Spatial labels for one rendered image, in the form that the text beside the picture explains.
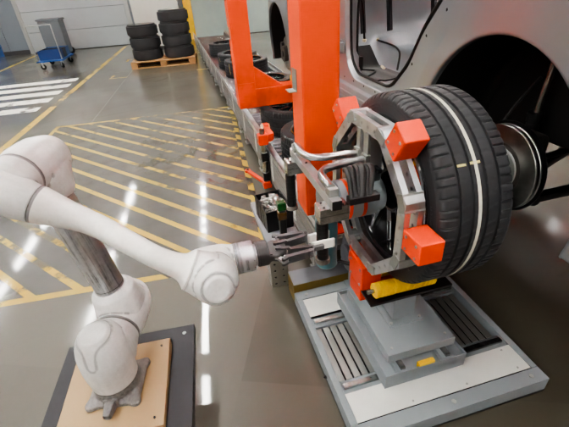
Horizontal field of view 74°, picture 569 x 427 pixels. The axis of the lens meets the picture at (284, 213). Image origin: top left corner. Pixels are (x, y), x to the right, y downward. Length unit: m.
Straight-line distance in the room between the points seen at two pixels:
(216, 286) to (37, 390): 1.44
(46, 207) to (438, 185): 1.00
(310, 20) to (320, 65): 0.16
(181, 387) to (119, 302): 0.37
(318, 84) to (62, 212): 1.04
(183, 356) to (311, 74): 1.20
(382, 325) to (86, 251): 1.17
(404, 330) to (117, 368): 1.10
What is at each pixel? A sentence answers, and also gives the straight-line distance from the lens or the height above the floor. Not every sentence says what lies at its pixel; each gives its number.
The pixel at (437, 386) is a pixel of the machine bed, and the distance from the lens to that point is 1.78.
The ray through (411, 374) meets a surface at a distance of 1.71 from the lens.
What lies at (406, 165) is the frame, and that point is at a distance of 1.13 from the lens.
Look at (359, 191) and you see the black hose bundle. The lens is 1.07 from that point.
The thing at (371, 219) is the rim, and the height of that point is 0.65.
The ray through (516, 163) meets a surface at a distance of 1.58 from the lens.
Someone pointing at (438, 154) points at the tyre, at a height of 1.08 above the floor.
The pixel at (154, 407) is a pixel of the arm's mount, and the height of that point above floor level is 0.33.
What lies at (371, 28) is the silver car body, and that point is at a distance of 3.89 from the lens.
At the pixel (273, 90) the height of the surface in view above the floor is 0.65.
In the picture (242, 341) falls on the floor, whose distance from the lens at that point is 1.98.
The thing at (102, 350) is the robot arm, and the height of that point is 0.58.
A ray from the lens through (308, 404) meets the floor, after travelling 1.76.
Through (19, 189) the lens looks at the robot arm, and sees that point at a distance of 1.11.
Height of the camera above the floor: 1.50
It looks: 32 degrees down
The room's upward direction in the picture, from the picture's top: 4 degrees counter-clockwise
